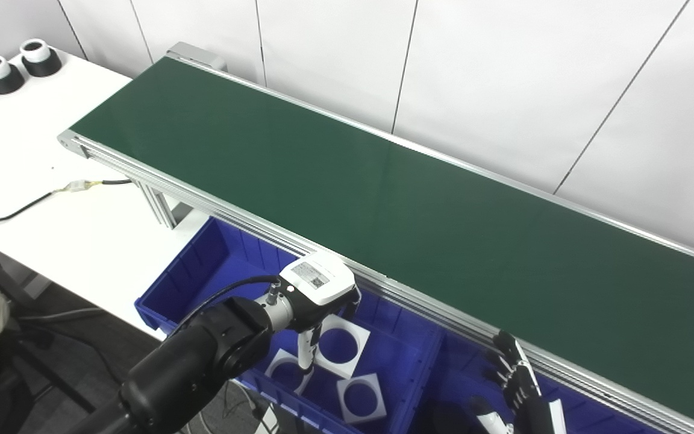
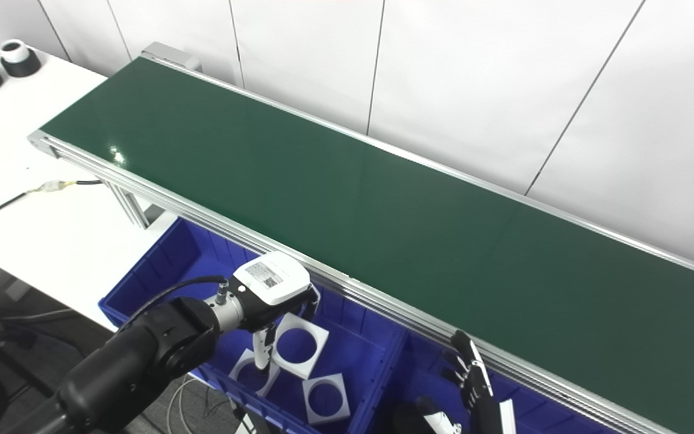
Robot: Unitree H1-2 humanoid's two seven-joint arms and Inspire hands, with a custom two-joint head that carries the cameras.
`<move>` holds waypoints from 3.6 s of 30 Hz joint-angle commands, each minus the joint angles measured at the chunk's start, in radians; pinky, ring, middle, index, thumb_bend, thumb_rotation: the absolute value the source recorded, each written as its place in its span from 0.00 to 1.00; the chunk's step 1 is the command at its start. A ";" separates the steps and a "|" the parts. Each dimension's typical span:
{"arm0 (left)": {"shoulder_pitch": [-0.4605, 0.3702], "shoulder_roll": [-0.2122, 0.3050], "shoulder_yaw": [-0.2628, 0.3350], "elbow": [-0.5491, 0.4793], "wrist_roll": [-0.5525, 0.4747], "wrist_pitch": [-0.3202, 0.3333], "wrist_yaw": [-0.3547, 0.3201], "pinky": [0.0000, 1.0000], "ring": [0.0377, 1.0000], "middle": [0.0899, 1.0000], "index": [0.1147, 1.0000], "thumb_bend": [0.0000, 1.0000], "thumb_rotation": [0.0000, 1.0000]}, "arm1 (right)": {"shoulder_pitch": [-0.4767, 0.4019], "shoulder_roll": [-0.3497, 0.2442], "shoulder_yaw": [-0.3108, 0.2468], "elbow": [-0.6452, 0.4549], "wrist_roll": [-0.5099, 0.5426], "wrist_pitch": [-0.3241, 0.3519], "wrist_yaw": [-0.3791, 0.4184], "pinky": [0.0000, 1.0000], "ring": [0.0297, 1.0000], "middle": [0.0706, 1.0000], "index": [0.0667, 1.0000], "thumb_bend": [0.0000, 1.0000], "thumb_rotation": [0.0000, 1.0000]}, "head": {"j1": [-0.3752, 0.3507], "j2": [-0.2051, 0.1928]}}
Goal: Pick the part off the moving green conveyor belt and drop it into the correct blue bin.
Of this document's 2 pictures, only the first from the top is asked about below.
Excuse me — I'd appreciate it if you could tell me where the grey conveyor motor housing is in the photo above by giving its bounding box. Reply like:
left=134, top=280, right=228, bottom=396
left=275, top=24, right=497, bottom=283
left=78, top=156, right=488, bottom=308
left=166, top=41, right=228, bottom=73

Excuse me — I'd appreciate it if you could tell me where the black table cable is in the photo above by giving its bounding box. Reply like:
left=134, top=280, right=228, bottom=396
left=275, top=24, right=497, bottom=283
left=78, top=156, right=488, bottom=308
left=0, top=178, right=134, bottom=233

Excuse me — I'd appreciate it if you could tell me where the white square part with hole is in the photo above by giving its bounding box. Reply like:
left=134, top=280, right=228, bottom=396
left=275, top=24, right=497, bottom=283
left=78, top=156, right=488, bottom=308
left=266, top=348, right=314, bottom=395
left=314, top=313, right=372, bottom=379
left=336, top=373, right=388, bottom=423

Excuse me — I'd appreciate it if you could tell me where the white cable connector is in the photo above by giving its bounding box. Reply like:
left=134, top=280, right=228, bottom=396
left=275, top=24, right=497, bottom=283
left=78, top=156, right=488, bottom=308
left=61, top=180, right=104, bottom=195

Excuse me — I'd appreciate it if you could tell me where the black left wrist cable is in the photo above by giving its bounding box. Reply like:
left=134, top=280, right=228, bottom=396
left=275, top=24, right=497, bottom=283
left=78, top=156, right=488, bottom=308
left=178, top=275, right=281, bottom=329

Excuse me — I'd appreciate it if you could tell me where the black and white cylinder part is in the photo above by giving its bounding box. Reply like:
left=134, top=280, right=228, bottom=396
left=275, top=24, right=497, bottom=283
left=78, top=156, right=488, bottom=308
left=20, top=39, right=63, bottom=78
left=0, top=55, right=23, bottom=95

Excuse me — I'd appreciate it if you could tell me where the green conveyor belt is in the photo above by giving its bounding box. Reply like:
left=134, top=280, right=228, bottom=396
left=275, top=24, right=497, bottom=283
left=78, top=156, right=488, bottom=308
left=70, top=56, right=694, bottom=433
left=58, top=42, right=694, bottom=434

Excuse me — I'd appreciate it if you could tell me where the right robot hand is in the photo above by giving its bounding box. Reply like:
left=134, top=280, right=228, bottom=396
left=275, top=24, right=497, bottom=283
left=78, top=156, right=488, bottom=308
left=467, top=330, right=567, bottom=434

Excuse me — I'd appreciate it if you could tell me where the aluminium conveyor support leg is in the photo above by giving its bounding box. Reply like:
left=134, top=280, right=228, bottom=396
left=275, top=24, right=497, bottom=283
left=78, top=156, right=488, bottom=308
left=133, top=178, right=194, bottom=230

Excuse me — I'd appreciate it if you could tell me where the blue plastic bin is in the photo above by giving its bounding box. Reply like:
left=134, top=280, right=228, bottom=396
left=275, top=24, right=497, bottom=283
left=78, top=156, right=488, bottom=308
left=407, top=332, right=694, bottom=434
left=135, top=217, right=444, bottom=434

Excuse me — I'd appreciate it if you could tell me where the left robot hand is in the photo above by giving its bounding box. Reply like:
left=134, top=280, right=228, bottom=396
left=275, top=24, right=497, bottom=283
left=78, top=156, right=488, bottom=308
left=278, top=252, right=363, bottom=371

